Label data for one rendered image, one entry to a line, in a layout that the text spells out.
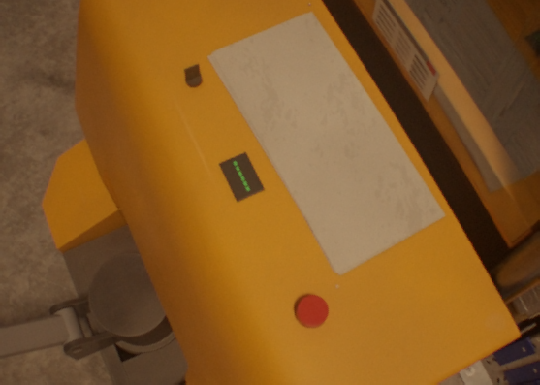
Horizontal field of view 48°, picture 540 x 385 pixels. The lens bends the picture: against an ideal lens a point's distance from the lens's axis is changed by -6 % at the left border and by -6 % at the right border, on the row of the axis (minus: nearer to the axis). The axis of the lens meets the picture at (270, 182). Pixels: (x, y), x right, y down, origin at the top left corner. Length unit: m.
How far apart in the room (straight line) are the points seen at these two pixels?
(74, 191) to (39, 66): 0.73
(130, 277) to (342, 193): 0.58
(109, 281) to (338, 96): 0.63
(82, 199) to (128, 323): 0.33
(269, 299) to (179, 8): 0.47
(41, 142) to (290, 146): 1.22
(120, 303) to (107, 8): 0.58
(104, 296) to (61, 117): 0.83
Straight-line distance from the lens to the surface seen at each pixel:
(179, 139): 0.90
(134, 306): 1.30
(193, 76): 0.92
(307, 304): 0.78
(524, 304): 1.33
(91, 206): 1.46
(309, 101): 0.91
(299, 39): 0.97
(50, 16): 2.24
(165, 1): 1.03
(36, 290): 1.84
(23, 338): 1.31
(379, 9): 0.90
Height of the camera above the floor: 1.69
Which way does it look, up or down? 68 degrees down
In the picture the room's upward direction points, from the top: 1 degrees clockwise
